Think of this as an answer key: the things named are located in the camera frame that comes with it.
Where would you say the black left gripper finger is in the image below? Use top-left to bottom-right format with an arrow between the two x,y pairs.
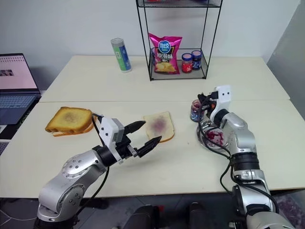
136,135 -> 163,158
123,120 -> 146,138

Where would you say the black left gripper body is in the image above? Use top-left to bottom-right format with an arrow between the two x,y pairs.
115,134 -> 140,163

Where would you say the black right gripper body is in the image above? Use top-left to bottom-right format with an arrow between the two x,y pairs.
203,90 -> 219,113

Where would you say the open glass jam jar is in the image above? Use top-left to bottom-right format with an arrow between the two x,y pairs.
190,100 -> 204,123

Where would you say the white bread slice with jam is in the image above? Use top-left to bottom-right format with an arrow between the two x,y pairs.
142,110 -> 175,144

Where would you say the glass bowl with jam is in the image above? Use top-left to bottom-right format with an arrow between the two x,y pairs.
196,118 -> 232,151

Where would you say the blue blueberry jam jar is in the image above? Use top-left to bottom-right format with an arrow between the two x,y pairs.
191,50 -> 203,71

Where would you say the red strawberry jam jar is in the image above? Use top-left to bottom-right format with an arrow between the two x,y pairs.
181,52 -> 193,73

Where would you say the toasted yellow bread slice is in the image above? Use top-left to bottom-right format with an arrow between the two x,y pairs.
45,106 -> 92,135
52,118 -> 95,138

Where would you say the pink potato chips bag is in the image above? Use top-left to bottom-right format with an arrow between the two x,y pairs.
148,32 -> 183,76

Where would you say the dark rounded shape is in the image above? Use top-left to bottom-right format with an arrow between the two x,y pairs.
132,204 -> 161,229

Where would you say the cylindrical can green blue label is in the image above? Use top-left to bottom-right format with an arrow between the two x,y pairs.
110,37 -> 132,73

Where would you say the grey keyboard device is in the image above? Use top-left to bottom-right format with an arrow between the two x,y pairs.
0,140 -> 10,156

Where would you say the open grey laptop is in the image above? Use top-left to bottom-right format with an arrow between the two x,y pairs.
0,52 -> 42,126

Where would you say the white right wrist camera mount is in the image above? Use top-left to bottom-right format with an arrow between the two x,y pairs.
209,84 -> 232,120

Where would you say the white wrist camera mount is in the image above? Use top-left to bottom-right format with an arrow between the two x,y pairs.
209,84 -> 232,120
98,116 -> 125,166

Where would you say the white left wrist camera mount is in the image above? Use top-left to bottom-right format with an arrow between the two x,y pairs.
98,116 -> 125,166

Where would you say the black wire shelf rack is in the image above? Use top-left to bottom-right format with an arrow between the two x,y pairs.
135,0 -> 223,82

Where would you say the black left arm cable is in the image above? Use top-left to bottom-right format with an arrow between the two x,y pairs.
78,113 -> 110,211

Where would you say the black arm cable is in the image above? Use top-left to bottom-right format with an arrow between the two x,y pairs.
196,114 -> 281,215
78,113 -> 110,211

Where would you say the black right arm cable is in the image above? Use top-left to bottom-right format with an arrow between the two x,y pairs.
196,114 -> 281,215

